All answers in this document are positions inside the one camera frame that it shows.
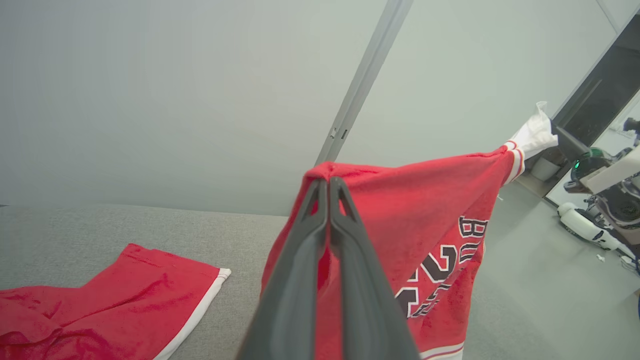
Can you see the red white basketball jersey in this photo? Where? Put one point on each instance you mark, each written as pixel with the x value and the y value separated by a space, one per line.
pixel 420 220

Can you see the small white bin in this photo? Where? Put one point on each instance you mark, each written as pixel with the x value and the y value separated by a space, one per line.
pixel 545 169

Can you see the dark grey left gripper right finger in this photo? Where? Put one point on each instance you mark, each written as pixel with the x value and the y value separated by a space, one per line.
pixel 370 290

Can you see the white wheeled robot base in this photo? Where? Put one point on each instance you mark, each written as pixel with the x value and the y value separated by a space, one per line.
pixel 585 225

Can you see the red shorts with white hem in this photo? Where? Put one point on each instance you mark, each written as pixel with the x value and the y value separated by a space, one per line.
pixel 125 300

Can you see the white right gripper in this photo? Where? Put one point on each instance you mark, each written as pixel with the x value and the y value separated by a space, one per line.
pixel 617 167

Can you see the black wall panel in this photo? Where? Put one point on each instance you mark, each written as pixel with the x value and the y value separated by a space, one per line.
pixel 607 85

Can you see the grey partition post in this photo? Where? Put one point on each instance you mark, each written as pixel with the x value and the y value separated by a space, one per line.
pixel 365 75

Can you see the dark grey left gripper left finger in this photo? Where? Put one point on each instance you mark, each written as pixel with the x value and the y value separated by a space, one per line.
pixel 290 280

